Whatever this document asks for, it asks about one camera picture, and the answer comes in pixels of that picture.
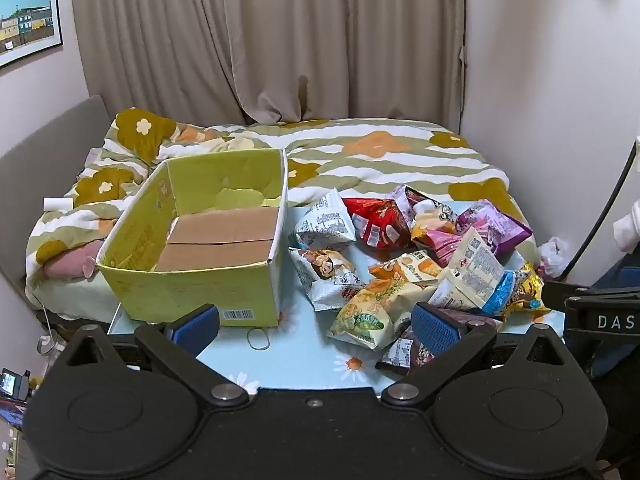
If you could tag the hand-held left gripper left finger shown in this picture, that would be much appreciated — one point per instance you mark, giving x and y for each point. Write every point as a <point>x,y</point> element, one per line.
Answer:
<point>192,330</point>

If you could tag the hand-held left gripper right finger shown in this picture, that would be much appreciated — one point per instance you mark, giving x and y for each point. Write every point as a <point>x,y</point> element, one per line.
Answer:
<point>432,327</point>

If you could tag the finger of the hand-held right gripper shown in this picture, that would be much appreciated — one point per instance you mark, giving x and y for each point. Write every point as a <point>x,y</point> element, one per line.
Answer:
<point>562,295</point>

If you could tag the gold snack packet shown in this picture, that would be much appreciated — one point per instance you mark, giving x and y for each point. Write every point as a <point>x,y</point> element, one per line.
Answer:
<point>532,292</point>

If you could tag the yellow-green cardboard box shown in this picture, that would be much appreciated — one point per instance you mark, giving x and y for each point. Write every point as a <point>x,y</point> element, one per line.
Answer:
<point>200,300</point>

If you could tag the white plastic bag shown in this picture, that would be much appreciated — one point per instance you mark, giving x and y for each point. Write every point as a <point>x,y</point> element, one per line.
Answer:
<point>552,255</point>

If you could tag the blue snack packet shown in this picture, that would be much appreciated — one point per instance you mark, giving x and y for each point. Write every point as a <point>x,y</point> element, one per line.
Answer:
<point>505,292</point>

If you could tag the rubber band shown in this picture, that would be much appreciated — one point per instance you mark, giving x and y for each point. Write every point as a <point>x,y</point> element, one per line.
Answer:
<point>250,341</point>

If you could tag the orange snack packet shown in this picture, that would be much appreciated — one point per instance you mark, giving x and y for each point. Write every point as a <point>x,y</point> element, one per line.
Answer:
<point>410,265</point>

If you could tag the yellow green snack packet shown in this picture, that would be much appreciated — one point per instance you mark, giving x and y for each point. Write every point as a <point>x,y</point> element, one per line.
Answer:
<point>367,312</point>

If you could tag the cream snack packet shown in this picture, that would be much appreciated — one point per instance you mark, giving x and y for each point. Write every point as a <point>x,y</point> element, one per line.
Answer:
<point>475,270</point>

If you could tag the red snack packet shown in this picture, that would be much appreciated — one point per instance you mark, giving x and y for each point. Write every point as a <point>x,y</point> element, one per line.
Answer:
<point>377,222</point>

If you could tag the white purple snack packet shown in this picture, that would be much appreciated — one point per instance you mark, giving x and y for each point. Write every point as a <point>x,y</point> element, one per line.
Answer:
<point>435,209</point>

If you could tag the white cartoon face snack packet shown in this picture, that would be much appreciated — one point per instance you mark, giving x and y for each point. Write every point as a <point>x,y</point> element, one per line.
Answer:
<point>327,270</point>

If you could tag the pink plush toy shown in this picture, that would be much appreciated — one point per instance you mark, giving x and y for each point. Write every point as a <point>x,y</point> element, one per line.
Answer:
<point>67,262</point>

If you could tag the white grey snack packet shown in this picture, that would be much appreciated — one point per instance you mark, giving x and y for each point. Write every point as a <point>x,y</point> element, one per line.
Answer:
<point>325,222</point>

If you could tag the striped floral blanket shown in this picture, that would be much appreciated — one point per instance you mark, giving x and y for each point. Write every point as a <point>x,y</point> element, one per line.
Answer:
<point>400,170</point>

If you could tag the white paper roll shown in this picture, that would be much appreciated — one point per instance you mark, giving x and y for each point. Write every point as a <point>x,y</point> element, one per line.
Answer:
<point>57,203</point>

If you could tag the small screen device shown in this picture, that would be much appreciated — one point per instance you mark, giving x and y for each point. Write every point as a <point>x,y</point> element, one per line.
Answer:
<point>12,384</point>

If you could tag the grey headboard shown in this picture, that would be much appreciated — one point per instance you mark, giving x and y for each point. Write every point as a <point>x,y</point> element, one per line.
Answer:
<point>45,160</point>

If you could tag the beige curtain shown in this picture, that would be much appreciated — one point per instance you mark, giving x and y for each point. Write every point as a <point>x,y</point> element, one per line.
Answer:
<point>300,35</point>

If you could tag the framed wall picture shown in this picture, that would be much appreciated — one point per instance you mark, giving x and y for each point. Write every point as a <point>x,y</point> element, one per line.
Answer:
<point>27,15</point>

